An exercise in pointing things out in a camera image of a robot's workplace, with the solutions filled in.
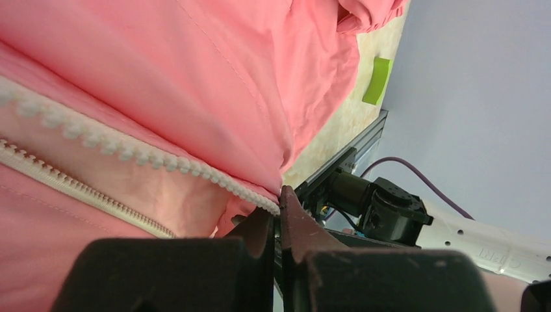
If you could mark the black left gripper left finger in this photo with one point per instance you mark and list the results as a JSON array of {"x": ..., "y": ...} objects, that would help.
[{"x": 232, "y": 273}]

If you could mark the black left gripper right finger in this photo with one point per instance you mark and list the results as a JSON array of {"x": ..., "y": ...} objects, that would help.
[{"x": 322, "y": 274}]

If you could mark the pink zip-up jacket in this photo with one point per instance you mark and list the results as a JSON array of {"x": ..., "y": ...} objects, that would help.
[{"x": 157, "y": 119}]

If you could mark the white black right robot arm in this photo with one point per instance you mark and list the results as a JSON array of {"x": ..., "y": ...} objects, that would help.
[{"x": 516, "y": 267}]

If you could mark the aluminium frame rail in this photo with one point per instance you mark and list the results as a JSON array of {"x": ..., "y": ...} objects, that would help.
[{"x": 353, "y": 158}]

